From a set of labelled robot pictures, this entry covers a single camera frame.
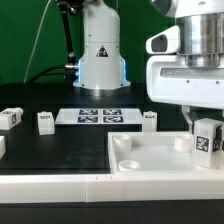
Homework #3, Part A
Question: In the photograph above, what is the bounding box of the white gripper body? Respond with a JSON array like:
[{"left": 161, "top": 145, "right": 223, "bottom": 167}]
[{"left": 146, "top": 55, "right": 224, "bottom": 109}]

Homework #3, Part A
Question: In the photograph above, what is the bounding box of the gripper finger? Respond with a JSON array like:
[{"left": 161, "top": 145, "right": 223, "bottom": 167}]
[
  {"left": 181, "top": 105, "right": 193, "bottom": 133},
  {"left": 216, "top": 125, "right": 223, "bottom": 150}
]

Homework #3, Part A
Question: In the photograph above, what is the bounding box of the white square tabletop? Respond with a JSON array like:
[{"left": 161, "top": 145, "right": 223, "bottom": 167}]
[{"left": 108, "top": 132, "right": 214, "bottom": 174}]

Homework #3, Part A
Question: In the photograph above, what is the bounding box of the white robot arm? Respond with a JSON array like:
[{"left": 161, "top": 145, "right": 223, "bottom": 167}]
[{"left": 146, "top": 0, "right": 224, "bottom": 121}]

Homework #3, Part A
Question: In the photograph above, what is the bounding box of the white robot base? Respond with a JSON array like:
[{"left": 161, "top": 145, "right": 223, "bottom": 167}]
[{"left": 73, "top": 0, "right": 131, "bottom": 96}]

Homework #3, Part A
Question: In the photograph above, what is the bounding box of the white U-shaped fence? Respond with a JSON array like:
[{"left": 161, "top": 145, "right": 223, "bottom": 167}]
[{"left": 0, "top": 173, "right": 224, "bottom": 204}]

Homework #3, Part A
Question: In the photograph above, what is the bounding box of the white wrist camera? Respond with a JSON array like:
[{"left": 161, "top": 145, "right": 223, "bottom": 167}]
[{"left": 146, "top": 25, "right": 181, "bottom": 55}]

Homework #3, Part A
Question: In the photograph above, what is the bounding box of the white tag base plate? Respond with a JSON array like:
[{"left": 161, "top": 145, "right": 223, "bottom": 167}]
[{"left": 55, "top": 108, "right": 142, "bottom": 125}]

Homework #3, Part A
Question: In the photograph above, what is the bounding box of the black cable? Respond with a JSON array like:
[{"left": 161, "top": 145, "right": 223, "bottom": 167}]
[{"left": 24, "top": 64, "right": 76, "bottom": 84}]

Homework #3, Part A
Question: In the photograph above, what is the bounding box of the grey cable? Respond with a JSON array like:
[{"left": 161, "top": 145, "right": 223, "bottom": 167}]
[{"left": 23, "top": 0, "right": 53, "bottom": 84}]

